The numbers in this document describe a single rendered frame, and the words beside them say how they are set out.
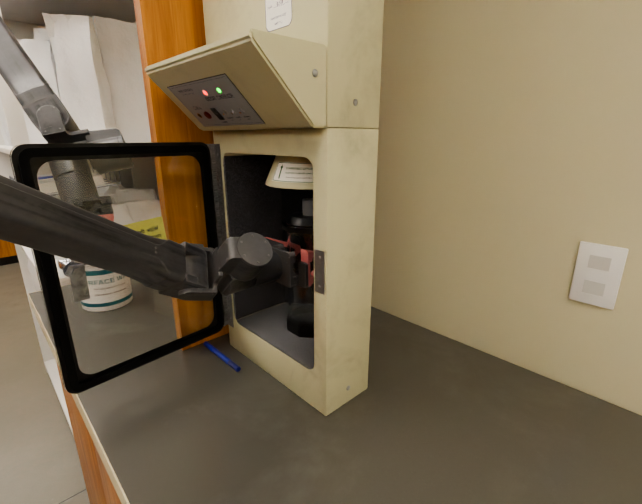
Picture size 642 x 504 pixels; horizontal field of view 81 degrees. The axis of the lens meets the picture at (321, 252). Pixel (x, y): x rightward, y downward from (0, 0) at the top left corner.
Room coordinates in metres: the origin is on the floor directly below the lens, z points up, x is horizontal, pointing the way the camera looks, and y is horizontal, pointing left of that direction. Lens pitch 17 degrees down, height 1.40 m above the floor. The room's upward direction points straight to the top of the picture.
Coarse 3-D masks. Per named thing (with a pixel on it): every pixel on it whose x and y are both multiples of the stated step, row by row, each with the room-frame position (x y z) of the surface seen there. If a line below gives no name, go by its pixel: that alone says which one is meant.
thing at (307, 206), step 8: (304, 200) 0.70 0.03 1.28; (312, 200) 0.70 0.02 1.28; (304, 208) 0.70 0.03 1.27; (312, 208) 0.70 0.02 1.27; (296, 216) 0.69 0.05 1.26; (304, 216) 0.69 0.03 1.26; (312, 216) 0.69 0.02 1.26; (296, 224) 0.67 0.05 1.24; (304, 224) 0.67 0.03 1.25; (312, 224) 0.67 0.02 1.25
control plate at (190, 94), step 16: (208, 80) 0.57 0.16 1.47; (224, 80) 0.55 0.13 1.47; (176, 96) 0.68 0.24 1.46; (192, 96) 0.65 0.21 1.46; (208, 96) 0.61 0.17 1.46; (224, 96) 0.58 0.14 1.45; (240, 96) 0.56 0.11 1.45; (192, 112) 0.70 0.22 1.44; (208, 112) 0.66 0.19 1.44; (256, 112) 0.57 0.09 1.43
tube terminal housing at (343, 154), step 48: (240, 0) 0.67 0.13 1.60; (336, 0) 0.54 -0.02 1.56; (336, 48) 0.54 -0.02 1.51; (336, 96) 0.54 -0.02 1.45; (240, 144) 0.69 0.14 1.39; (288, 144) 0.59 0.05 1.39; (336, 144) 0.54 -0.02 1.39; (336, 192) 0.54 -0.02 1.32; (336, 240) 0.54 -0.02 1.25; (336, 288) 0.54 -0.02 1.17; (240, 336) 0.73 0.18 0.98; (336, 336) 0.55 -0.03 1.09; (288, 384) 0.60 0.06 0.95; (336, 384) 0.55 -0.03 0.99
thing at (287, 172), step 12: (276, 156) 0.68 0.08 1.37; (288, 156) 0.65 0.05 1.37; (276, 168) 0.66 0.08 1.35; (288, 168) 0.64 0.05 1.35; (300, 168) 0.63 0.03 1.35; (312, 168) 0.62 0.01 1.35; (276, 180) 0.64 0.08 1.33; (288, 180) 0.63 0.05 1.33; (300, 180) 0.62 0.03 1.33; (312, 180) 0.62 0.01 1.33
